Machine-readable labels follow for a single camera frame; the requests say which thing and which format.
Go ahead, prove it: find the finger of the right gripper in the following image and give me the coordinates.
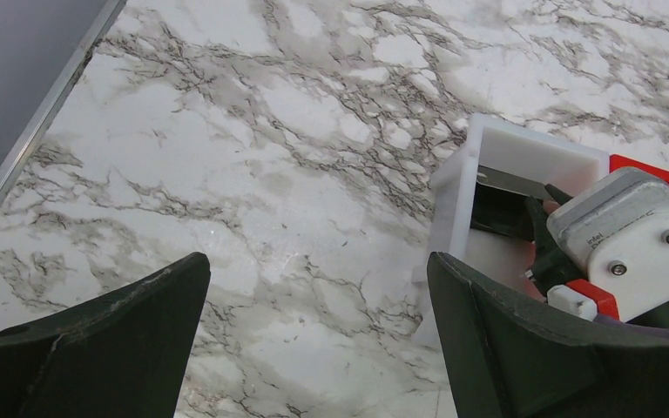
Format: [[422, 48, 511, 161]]
[[524, 198, 586, 296]]

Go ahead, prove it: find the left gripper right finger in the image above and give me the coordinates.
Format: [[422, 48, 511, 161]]
[[427, 253, 669, 417]]

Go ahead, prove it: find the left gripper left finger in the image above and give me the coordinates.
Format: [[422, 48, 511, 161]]
[[0, 253, 211, 417]]

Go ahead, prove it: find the white plastic bin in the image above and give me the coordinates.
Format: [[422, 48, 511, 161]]
[[412, 113, 612, 347]]

